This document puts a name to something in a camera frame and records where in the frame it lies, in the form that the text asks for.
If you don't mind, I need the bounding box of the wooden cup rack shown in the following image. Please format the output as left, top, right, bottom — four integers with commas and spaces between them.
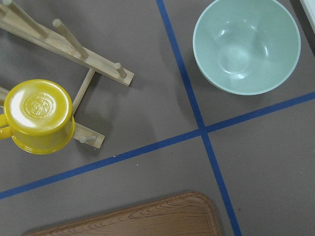
0, 0, 133, 148

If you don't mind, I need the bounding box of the yellow cup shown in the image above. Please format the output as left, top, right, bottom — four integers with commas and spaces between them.
0, 79, 75, 154

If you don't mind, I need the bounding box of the cream bear tray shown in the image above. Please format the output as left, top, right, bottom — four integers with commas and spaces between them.
300, 0, 315, 32

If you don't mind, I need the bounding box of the green bowl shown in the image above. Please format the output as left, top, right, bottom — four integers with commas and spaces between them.
192, 0, 301, 95

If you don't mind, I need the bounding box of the brown wooden tray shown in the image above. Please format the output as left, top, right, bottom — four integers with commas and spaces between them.
32, 192, 222, 236

